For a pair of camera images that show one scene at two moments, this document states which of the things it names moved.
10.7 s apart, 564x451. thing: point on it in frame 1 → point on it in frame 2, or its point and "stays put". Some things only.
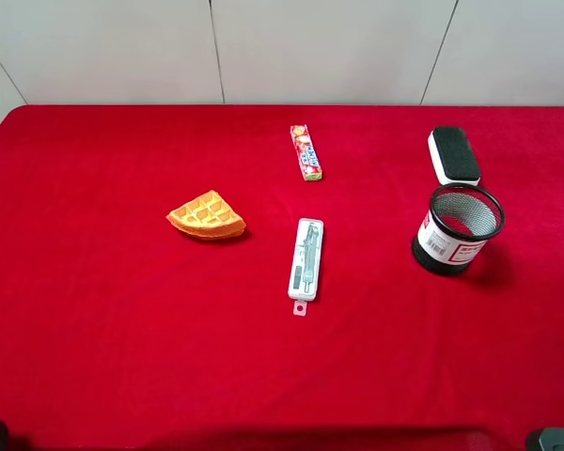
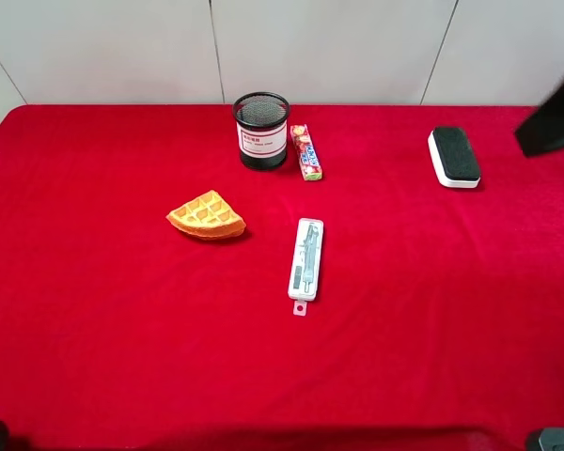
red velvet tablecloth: [105, 328] stays put
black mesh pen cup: [460, 218] → [261, 118]
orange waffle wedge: [208, 216] stays put
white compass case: [305, 244] stays put
